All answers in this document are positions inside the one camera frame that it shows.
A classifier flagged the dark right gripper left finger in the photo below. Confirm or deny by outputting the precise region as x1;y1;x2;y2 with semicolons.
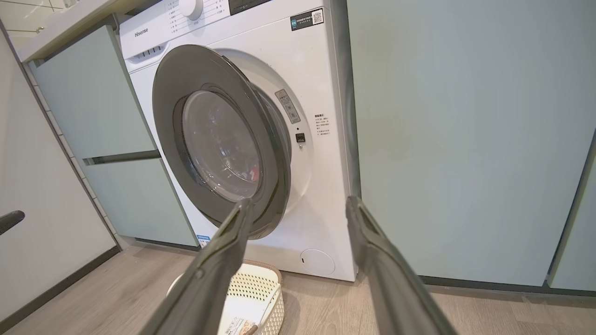
140;199;255;335

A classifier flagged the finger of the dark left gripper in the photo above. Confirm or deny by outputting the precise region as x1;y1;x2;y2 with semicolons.
0;210;25;235

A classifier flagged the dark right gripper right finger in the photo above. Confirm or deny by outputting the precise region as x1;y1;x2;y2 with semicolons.
345;195;459;335

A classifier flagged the round dark glass washer door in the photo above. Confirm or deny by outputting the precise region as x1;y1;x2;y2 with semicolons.
152;44;292;241

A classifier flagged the white front-load washing machine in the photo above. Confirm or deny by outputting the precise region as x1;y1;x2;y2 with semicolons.
119;0;361;282

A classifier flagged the white round control dial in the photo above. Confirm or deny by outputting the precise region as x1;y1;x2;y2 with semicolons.
179;0;204;20

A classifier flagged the dark display panel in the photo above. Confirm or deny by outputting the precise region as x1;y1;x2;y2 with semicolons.
228;0;273;15

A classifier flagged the white perforated laundry basket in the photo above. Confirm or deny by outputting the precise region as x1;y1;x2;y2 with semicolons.
166;260;285;335

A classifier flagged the printed paper label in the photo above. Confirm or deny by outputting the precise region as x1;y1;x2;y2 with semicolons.
219;317;259;335

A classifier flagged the round white filter cover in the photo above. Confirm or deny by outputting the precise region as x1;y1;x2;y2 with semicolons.
300;248;336;275

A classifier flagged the black cabinet plinth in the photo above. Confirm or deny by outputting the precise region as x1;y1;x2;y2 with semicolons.
419;275;596;298

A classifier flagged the teal cabinet right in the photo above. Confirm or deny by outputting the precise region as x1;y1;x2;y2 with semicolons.
347;0;596;287

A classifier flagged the black printed text sticker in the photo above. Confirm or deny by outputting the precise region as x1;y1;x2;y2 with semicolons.
313;113;331;136

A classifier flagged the grey warning label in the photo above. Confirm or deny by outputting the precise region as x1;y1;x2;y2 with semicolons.
275;89;301;124

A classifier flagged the white countertop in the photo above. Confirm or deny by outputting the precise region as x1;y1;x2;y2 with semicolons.
19;0;140;62

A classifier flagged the black QR code sticker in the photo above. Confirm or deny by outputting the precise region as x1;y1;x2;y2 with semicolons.
290;8;325;31

